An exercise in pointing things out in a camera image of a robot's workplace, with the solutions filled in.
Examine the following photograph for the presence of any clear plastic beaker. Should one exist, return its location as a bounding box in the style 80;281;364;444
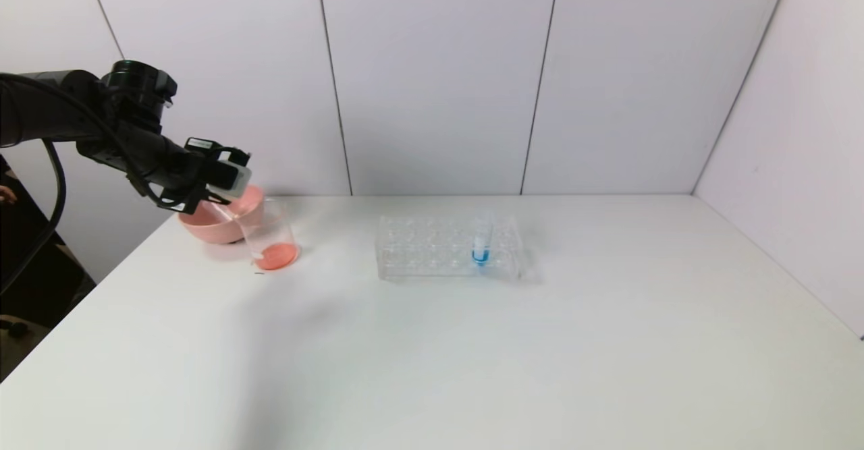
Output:
234;197;300;274

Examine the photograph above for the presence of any clear acrylic test tube rack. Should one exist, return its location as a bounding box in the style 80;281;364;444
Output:
375;215;526;281

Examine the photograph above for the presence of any test tube with yellow pigment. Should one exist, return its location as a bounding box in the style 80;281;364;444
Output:
208;194;240;221

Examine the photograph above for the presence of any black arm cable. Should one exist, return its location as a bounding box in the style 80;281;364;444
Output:
0;76;203;297

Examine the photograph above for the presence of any test tube with blue pigment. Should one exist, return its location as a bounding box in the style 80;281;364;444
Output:
471;211;495;268

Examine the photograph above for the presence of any pink plastic bowl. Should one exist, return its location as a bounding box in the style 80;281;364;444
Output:
178;184;265;246

